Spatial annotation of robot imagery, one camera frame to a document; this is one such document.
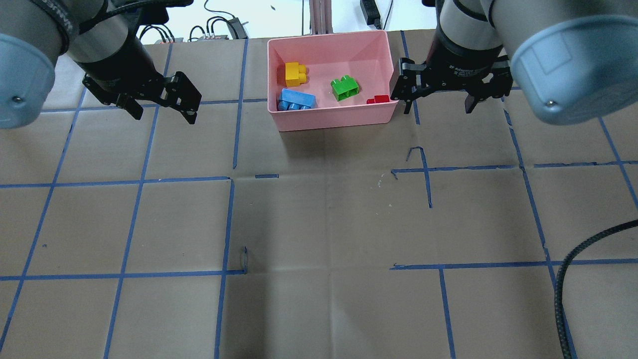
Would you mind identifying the pink plastic box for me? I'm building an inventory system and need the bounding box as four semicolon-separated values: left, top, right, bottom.
267;30;397;132

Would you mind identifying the black power adapter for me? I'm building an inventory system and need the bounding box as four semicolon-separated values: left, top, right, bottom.
359;0;381;28

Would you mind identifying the yellow toy block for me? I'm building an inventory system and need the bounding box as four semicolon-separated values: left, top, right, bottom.
284;62;308;88

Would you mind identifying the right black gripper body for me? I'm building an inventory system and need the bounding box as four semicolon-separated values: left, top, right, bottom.
424;30;503;95

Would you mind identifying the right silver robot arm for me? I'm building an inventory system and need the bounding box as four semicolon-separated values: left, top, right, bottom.
390;0;638;126

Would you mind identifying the green toy block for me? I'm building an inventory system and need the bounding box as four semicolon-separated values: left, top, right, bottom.
330;75;360;102

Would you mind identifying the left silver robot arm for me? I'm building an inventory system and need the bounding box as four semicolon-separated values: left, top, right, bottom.
0;0;201;129

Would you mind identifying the red toy block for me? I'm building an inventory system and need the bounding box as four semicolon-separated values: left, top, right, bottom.
366;95;390;104

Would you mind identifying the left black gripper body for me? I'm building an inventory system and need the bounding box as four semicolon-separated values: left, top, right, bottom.
70;30;164;105

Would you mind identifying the aluminium frame post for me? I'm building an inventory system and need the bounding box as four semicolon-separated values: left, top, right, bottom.
309;0;333;35

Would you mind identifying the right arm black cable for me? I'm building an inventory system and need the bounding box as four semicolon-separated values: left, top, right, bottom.
554;219;638;359

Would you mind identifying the blue toy block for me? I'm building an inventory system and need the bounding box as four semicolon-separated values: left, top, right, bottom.
277;88;317;111

